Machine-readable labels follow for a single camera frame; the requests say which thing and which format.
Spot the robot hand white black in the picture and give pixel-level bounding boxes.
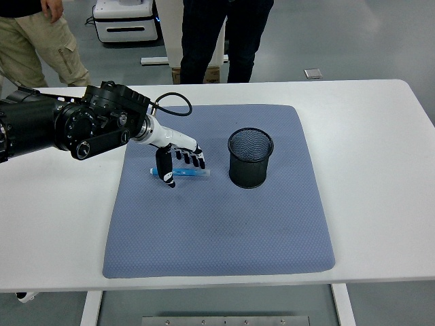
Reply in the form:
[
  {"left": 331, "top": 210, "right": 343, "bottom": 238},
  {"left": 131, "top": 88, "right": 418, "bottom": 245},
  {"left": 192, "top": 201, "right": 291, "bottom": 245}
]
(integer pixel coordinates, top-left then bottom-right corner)
[{"left": 147, "top": 115, "right": 207, "bottom": 189}]

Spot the blue marker pen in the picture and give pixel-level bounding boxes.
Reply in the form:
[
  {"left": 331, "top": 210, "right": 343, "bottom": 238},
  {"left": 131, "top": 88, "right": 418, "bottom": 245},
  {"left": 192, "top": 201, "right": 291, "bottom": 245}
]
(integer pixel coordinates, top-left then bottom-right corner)
[{"left": 150, "top": 167, "right": 212, "bottom": 179}]

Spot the black mesh pen holder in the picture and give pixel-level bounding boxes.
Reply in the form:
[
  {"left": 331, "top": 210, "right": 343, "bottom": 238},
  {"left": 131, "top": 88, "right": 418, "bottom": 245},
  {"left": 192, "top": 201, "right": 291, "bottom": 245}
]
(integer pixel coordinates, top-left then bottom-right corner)
[{"left": 227, "top": 127, "right": 275, "bottom": 189}]

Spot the cardboard box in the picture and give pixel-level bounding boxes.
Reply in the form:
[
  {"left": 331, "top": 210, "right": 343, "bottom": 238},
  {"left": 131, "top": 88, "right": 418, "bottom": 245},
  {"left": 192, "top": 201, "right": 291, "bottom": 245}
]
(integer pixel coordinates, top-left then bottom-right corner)
[{"left": 171, "top": 67, "right": 221, "bottom": 85}]

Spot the white stand foot bar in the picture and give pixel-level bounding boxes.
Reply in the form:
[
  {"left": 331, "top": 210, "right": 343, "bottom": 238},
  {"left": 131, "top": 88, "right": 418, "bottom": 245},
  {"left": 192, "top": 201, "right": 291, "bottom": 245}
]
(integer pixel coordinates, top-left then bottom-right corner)
[{"left": 141, "top": 56, "right": 171, "bottom": 66}]

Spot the blue-grey textured mat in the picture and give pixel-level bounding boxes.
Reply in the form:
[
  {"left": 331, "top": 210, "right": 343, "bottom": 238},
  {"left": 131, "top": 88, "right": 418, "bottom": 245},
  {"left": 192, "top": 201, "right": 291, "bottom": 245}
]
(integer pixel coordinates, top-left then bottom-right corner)
[{"left": 102, "top": 104, "right": 336, "bottom": 279}]

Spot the person in dark jeans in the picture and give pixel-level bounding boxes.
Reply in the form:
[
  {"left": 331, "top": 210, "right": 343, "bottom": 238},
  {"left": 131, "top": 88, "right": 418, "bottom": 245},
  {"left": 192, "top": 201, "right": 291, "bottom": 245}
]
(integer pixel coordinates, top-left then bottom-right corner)
[{"left": 179, "top": 0, "right": 275, "bottom": 85}]

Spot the person in khaki trousers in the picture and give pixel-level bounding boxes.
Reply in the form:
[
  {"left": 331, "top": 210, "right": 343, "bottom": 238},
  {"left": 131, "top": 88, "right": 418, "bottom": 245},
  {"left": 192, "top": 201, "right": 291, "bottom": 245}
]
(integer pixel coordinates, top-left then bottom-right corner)
[{"left": 0, "top": 0, "right": 91, "bottom": 88}]

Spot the white table leg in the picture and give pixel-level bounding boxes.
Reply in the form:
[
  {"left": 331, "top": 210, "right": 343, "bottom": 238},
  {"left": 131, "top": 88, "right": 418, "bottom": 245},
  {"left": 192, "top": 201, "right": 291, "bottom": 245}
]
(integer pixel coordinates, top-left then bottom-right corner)
[
  {"left": 80, "top": 291, "right": 103, "bottom": 326},
  {"left": 331, "top": 283, "right": 357, "bottom": 326}
]

